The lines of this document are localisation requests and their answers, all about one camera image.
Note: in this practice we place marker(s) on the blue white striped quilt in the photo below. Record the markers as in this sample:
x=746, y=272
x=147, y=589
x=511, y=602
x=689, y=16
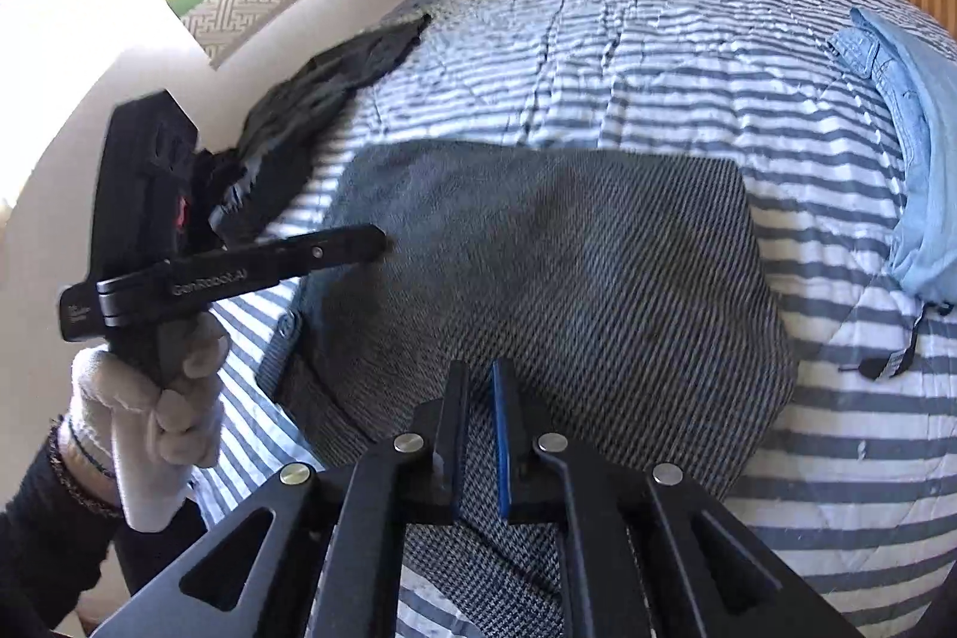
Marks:
x=635, y=70

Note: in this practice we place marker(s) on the person's left hand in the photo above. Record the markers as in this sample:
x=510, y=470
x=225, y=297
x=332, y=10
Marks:
x=179, y=429

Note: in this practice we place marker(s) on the person's left forearm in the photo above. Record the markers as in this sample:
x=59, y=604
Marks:
x=45, y=533

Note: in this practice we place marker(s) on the light blue denim garment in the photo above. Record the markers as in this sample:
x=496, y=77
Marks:
x=919, y=160

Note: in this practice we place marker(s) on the grey houndstooth pants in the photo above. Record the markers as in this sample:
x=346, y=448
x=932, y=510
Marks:
x=561, y=272

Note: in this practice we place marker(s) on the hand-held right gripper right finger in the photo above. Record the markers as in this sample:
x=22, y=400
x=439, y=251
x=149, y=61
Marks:
x=501, y=451

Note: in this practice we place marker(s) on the pile of dark clothes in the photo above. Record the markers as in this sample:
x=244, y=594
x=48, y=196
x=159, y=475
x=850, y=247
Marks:
x=314, y=85

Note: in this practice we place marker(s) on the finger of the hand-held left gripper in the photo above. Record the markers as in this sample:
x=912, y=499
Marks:
x=329, y=249

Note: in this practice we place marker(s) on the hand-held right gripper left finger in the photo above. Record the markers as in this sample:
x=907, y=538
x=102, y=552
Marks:
x=448, y=458

